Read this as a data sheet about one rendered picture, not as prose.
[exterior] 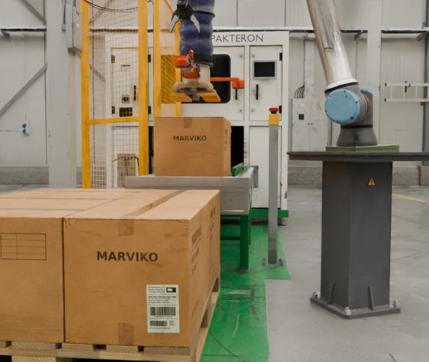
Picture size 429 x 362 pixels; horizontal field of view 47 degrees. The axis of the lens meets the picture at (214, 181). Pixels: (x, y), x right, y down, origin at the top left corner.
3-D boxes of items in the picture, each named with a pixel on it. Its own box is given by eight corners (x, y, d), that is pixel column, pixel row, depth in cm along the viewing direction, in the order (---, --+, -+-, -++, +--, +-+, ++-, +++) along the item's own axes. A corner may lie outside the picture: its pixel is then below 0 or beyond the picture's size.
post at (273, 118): (266, 262, 339) (268, 114, 334) (277, 262, 339) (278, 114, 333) (267, 264, 333) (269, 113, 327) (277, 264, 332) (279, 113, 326)
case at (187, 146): (173, 180, 348) (173, 123, 345) (230, 181, 344) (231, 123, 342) (154, 186, 288) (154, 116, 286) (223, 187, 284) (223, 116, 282)
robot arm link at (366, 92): (376, 123, 240) (376, 87, 239) (368, 124, 226) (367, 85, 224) (345, 125, 248) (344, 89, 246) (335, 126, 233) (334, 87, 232)
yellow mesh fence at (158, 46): (174, 223, 522) (174, 19, 510) (184, 223, 521) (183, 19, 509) (150, 244, 405) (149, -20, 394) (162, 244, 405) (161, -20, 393)
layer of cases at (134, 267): (43, 258, 281) (42, 188, 279) (220, 263, 272) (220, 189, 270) (-115, 337, 162) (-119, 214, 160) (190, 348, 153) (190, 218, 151)
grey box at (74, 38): (76, 53, 367) (75, 12, 365) (83, 53, 366) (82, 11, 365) (65, 47, 347) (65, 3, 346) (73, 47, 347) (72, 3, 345)
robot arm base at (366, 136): (360, 144, 251) (359, 124, 250) (386, 144, 234) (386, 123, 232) (328, 146, 244) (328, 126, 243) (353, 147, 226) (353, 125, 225)
